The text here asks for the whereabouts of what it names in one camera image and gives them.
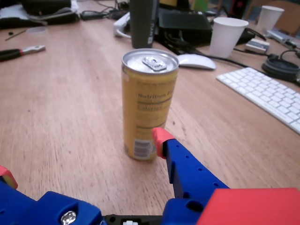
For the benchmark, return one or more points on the white keyboard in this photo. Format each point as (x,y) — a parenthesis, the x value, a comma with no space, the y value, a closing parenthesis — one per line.
(262,91)

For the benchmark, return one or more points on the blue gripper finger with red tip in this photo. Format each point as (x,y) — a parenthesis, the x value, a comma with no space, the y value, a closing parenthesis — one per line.
(23,211)
(187,168)

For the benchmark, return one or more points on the white computer mouse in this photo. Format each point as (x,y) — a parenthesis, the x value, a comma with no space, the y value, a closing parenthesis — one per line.
(195,61)

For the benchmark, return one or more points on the black charger brick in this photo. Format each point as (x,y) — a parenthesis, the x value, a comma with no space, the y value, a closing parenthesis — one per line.
(92,15)

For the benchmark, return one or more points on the white power adapter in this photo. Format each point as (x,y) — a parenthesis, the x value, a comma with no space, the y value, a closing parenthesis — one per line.
(120,24)

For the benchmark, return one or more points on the small white paper cup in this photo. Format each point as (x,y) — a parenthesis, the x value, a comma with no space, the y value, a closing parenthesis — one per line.
(269,18)

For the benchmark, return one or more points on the large white paper cup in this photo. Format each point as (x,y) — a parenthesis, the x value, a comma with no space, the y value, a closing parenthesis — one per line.
(226,37)

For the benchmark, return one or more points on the black bag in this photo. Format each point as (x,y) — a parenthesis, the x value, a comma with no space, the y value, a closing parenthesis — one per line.
(35,14)

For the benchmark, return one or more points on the black flat box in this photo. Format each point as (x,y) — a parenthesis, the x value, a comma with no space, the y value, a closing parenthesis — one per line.
(185,23)

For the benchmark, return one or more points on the white flat device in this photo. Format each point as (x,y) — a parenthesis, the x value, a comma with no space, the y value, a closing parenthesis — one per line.
(279,36)

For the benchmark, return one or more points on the yellow drink can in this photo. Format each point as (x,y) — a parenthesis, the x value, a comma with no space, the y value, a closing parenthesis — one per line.
(145,105)

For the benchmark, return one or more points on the small white blue box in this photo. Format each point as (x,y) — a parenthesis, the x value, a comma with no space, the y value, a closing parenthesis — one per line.
(257,45)

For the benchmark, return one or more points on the black round stacked discs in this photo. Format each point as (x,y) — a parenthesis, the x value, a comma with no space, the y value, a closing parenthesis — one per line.
(280,69)

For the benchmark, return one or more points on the dark grey tumbler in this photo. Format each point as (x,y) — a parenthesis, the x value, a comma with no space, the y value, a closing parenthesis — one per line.
(141,23)

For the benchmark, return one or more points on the red wrist camera mount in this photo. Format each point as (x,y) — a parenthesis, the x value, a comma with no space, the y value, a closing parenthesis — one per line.
(246,208)

